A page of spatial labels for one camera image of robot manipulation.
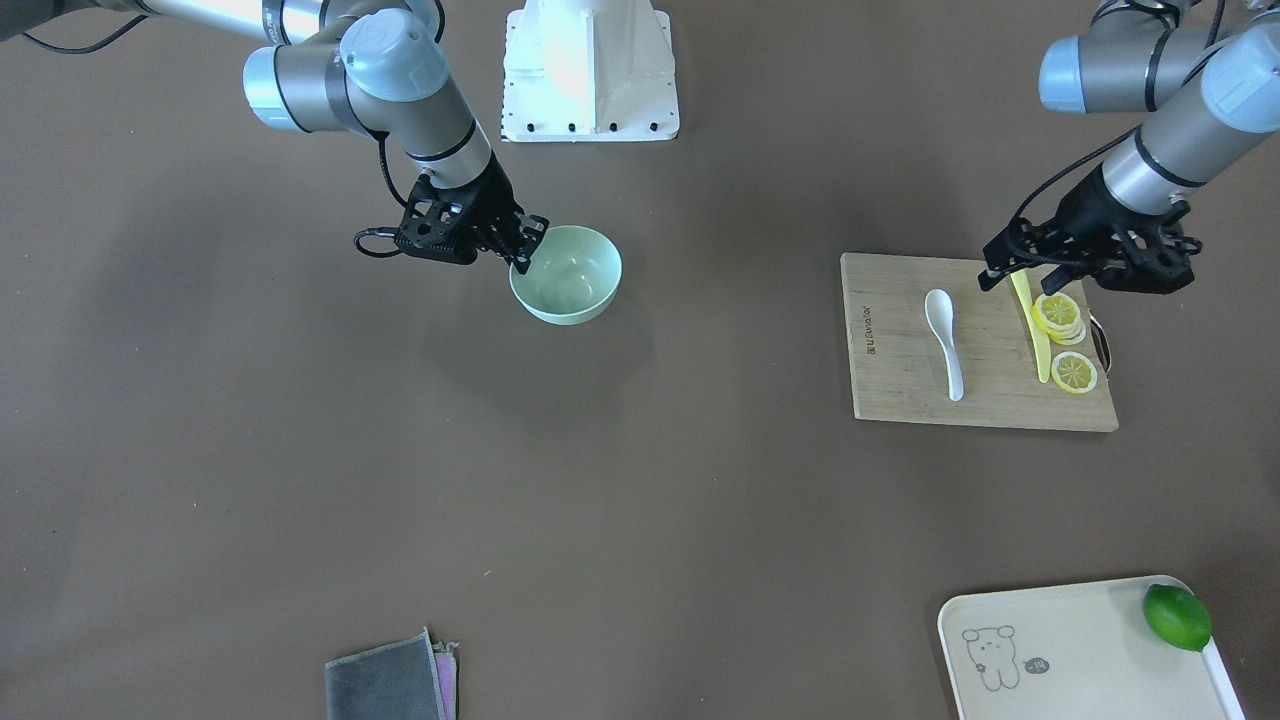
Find grey folded cloth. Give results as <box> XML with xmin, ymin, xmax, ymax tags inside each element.
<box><xmin>324</xmin><ymin>626</ymin><xmax>460</xmax><ymax>719</ymax></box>

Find single lemon slice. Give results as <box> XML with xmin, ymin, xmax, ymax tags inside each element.
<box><xmin>1050</xmin><ymin>351</ymin><xmax>1100</xmax><ymax>395</ymax></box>

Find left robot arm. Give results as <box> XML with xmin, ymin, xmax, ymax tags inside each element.
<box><xmin>978</xmin><ymin>1</ymin><xmax>1279</xmax><ymax>295</ymax></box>

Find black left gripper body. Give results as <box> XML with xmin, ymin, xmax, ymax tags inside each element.
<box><xmin>984</xmin><ymin>169</ymin><xmax>1201</xmax><ymax>295</ymax></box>

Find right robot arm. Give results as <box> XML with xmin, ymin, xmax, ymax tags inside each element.
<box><xmin>102</xmin><ymin>1</ymin><xmax>548</xmax><ymax>274</ymax></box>

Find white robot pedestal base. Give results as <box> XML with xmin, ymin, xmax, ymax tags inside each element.
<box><xmin>500</xmin><ymin>1</ymin><xmax>681</xmax><ymax>143</ymax></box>

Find green lime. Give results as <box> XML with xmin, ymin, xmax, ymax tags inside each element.
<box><xmin>1142</xmin><ymin>584</ymin><xmax>1213</xmax><ymax>653</ymax></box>

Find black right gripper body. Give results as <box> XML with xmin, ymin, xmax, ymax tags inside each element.
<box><xmin>393</xmin><ymin>155</ymin><xmax>526</xmax><ymax>265</ymax></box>

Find white ceramic spoon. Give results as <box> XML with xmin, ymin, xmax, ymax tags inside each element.
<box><xmin>924</xmin><ymin>288</ymin><xmax>965</xmax><ymax>402</ymax></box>

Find stacked lemon slices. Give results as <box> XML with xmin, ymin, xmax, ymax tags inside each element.
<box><xmin>1032</xmin><ymin>293</ymin><xmax>1088</xmax><ymax>346</ymax></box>

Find bamboo cutting board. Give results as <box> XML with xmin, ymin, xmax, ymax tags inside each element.
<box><xmin>840</xmin><ymin>252</ymin><xmax>1117</xmax><ymax>432</ymax></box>

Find yellow plastic knife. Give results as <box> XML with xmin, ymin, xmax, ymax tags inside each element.
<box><xmin>1009</xmin><ymin>270</ymin><xmax>1052</xmax><ymax>384</ymax></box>

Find cream cartoon tray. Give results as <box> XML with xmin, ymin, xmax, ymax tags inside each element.
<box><xmin>937</xmin><ymin>575</ymin><xmax>1244</xmax><ymax>719</ymax></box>

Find light green bowl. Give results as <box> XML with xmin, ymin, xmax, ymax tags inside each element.
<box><xmin>508</xmin><ymin>225</ymin><xmax>623</xmax><ymax>325</ymax></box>

